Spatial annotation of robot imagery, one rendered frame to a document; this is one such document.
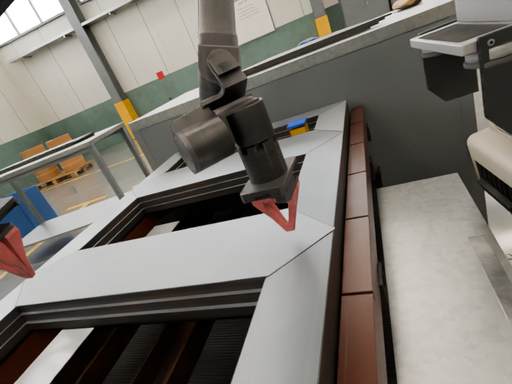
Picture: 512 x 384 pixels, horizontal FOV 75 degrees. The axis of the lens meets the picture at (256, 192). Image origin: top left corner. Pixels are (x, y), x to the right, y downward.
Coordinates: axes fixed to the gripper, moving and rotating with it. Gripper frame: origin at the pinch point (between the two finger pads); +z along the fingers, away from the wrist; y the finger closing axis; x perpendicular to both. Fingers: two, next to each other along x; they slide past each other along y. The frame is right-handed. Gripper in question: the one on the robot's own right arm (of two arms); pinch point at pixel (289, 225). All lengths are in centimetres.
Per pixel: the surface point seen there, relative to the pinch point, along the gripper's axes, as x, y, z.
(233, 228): -12.9, -5.8, 2.2
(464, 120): 41, -82, 21
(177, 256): -22.6, 0.3, 2.2
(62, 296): -45.7, 7.7, 2.3
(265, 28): -214, -893, -54
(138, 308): -27.3, 9.5, 5.3
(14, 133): -949, -659, -57
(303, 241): 2.0, 1.8, 2.1
